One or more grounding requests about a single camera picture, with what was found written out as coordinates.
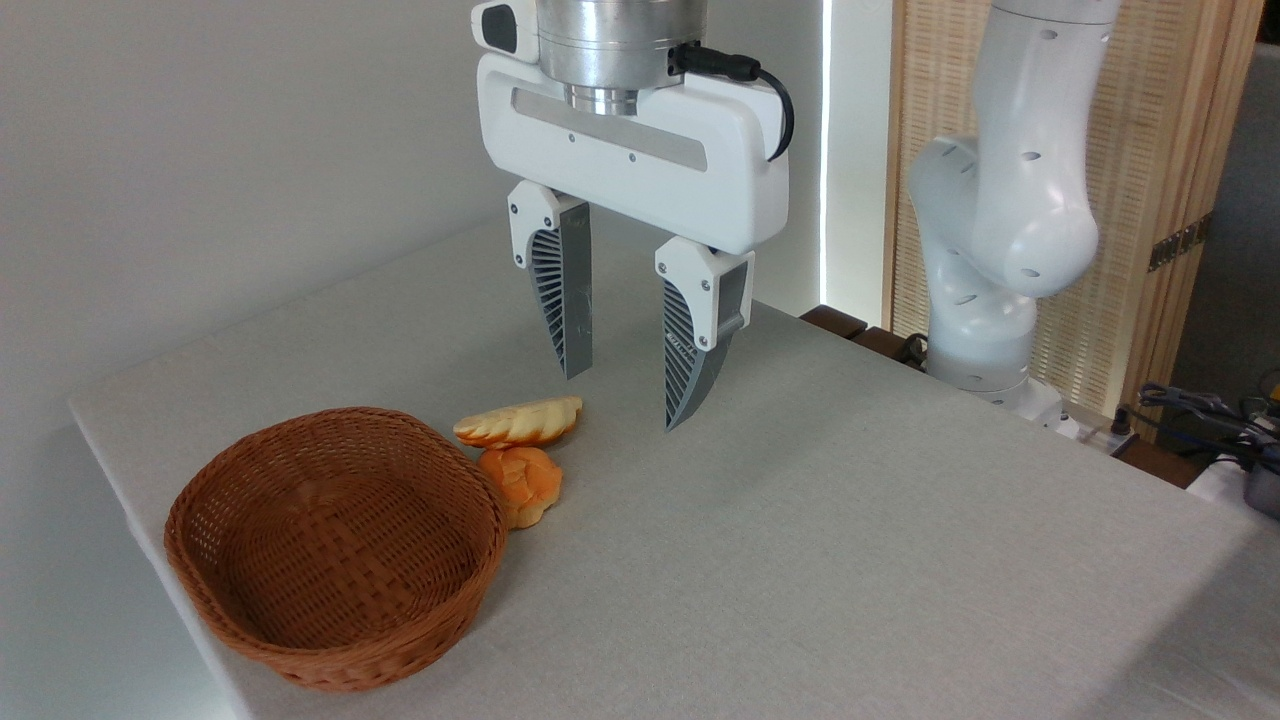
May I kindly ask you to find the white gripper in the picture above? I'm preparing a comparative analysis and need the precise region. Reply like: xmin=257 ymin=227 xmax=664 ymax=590
xmin=476 ymin=52 xmax=791 ymax=433

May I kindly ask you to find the pale croissant bread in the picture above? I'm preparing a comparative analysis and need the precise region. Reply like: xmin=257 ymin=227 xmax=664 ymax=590
xmin=453 ymin=396 xmax=583 ymax=449

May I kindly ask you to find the round orange bread bun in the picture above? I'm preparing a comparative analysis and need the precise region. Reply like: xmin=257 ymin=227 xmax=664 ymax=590
xmin=477 ymin=446 xmax=564 ymax=530

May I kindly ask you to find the brown wicker basket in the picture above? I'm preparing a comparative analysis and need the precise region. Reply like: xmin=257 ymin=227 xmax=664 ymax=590
xmin=163 ymin=406 xmax=509 ymax=694

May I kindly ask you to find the dark brown wooden bench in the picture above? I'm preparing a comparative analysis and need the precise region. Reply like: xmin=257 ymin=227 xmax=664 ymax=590
xmin=800 ymin=304 xmax=931 ymax=373

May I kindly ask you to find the grey tablecloth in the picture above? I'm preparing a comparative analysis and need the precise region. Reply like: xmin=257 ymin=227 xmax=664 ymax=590
xmin=68 ymin=215 xmax=1280 ymax=720

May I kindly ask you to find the wooden slatted screen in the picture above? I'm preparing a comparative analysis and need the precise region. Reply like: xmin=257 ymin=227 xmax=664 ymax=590
xmin=883 ymin=0 xmax=1266 ymax=441

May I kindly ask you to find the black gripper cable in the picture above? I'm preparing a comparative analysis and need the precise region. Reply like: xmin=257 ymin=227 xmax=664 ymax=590
xmin=668 ymin=42 xmax=796 ymax=163

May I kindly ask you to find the bundle of black cables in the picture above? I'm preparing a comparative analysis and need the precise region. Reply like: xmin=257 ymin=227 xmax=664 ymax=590
xmin=1135 ymin=380 xmax=1280 ymax=471

